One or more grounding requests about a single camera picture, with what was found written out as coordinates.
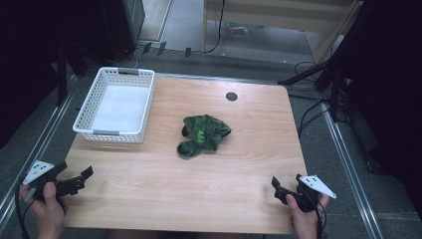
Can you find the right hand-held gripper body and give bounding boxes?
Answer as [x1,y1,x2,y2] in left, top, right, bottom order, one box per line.
[295,173,338,214]

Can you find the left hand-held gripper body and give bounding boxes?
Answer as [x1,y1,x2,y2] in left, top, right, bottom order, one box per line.
[21,159,60,202]

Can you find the person's right hand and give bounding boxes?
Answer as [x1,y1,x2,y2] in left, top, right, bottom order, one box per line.
[285,193,330,239]

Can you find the person's left hand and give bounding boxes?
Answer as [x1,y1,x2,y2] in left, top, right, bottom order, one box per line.
[18,181,70,239]

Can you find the white perforated plastic basket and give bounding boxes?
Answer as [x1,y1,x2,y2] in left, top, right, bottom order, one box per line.
[72,66,156,144]

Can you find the crumpled dark green cloth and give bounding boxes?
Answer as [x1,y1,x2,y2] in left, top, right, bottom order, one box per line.
[176,114,233,159]

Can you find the black metal stand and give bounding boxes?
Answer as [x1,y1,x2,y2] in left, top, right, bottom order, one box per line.
[54,41,89,108]
[278,49,352,123]

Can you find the dark cabinet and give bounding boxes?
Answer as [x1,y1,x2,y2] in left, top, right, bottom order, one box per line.
[99,0,147,62]

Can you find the pink and green flat item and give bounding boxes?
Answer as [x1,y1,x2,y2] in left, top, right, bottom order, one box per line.
[228,23,250,38]

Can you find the light wooden shelf unit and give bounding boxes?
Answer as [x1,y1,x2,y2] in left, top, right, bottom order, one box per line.
[201,0,365,65]

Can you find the metal floor rail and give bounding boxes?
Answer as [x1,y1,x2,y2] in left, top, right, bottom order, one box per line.
[0,74,81,230]
[317,93,386,239]

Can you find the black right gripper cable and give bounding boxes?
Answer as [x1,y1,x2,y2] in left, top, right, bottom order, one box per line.
[312,195,328,239]

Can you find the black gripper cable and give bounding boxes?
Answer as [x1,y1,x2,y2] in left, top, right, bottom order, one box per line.
[14,180,37,239]
[312,195,328,239]

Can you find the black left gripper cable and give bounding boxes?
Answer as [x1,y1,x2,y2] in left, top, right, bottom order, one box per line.
[14,180,37,239]

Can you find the black floor cables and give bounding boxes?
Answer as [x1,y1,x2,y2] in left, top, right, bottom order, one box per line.
[293,60,349,138]

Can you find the black hanging cable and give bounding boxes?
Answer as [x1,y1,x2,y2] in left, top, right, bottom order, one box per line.
[200,0,227,55]

